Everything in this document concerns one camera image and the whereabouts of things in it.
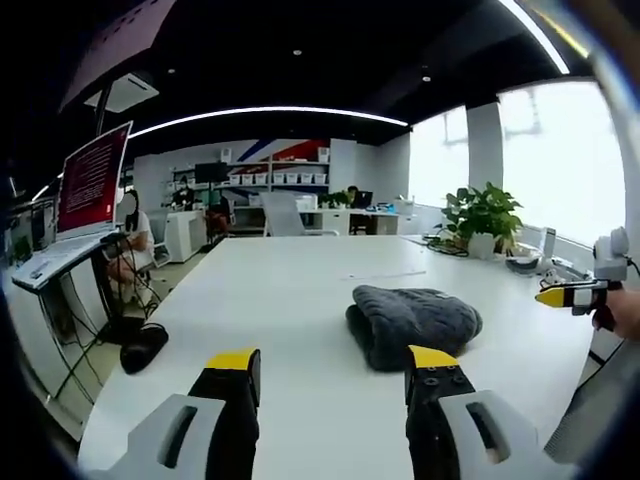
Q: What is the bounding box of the dark grey knitted beanie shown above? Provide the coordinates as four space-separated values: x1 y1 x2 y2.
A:
344 284 485 373

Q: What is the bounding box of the person's right hand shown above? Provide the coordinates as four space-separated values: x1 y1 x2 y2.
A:
606 287 640 342

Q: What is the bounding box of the white device on stand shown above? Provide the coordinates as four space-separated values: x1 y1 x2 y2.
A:
503 226 558 277

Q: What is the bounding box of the black bag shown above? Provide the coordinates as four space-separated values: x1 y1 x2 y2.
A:
119 323 170 375

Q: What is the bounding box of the green potted plant white pot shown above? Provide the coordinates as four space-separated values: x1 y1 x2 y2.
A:
441 181 525 260

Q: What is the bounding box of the grey mesh office chair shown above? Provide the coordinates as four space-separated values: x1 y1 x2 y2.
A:
543 338 640 464

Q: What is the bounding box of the white standing desk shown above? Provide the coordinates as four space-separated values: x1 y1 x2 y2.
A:
10 230 126 401

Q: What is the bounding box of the white cabinet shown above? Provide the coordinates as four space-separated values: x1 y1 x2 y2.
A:
164 208 207 263

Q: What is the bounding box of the straight ceiling light strip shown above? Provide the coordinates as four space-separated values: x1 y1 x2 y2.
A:
498 0 572 74

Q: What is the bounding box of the white office chair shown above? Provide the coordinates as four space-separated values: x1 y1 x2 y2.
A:
259 192 340 238

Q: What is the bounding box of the red screen monitor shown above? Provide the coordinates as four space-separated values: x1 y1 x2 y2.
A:
53 119 135 237

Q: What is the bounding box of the black monitor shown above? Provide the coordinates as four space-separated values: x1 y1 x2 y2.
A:
194 162 229 185

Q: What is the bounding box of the shelf with white bins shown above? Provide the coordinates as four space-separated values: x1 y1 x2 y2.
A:
169 144 332 206

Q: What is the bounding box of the curved ceiling light strip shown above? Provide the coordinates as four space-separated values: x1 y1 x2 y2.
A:
128 105 412 140

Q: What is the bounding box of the ceiling air conditioner unit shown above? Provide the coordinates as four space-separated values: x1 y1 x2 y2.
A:
83 72 161 114

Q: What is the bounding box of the tangle of black cables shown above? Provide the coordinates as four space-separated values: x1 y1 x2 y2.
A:
423 230 470 258

